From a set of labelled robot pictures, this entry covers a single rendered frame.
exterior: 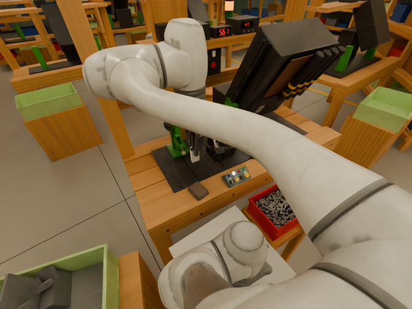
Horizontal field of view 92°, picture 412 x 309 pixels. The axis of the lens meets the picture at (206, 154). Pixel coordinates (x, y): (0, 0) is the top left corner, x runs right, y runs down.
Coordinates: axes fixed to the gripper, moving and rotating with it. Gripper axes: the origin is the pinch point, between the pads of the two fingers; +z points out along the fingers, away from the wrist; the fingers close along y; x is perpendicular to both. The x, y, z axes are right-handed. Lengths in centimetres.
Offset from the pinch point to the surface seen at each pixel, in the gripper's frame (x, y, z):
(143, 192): -21, -29, 44
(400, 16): 426, -126, 5
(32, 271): -70, -8, 36
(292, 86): 60, -11, -8
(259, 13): 449, -474, 35
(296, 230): 42, 29, 51
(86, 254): -51, -5, 37
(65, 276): -62, -4, 43
